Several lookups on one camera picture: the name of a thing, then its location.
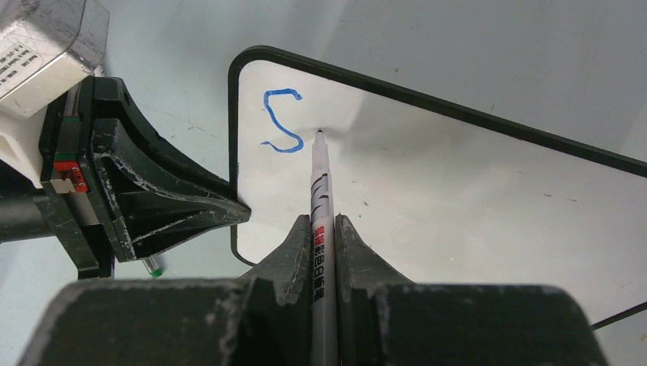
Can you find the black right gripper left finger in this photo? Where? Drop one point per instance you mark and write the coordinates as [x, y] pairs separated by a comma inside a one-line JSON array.
[[276, 324]]

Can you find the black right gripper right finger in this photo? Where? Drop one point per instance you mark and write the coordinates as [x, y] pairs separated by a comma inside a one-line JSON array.
[[363, 279]]

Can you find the small black framed whiteboard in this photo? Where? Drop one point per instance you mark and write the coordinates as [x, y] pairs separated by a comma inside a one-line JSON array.
[[444, 193]]

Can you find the blue whiteboard marker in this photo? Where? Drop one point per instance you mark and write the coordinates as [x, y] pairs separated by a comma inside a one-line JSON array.
[[324, 337]]

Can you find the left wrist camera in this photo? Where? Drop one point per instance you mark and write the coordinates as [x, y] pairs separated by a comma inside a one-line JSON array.
[[47, 47]]

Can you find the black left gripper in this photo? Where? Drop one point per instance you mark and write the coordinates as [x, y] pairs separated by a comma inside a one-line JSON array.
[[157, 197]]

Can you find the green capped whiteboard marker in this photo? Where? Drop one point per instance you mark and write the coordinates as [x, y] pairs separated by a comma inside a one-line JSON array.
[[153, 266]]

